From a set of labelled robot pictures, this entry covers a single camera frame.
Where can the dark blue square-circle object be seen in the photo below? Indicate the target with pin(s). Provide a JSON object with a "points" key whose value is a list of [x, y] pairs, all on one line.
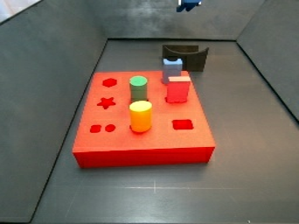
{"points": [[188, 5]]}

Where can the black curved fixture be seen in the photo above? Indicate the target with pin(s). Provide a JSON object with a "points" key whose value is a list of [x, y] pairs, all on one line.
{"points": [[192, 56]]}

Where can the yellow cylinder peg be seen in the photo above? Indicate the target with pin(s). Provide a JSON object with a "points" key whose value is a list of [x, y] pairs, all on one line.
{"points": [[141, 115]]}

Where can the green cylinder peg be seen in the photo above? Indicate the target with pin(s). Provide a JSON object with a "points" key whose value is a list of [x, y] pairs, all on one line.
{"points": [[138, 87]]}

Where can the red rectangular peg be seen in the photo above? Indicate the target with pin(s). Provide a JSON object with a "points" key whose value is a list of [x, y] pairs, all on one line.
{"points": [[178, 89]]}

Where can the red shape-sorter block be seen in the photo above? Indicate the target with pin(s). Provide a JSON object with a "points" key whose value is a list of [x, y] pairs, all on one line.
{"points": [[180, 138]]}

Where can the light blue notched peg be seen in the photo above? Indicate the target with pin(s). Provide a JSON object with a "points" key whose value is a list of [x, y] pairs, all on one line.
{"points": [[173, 68]]}

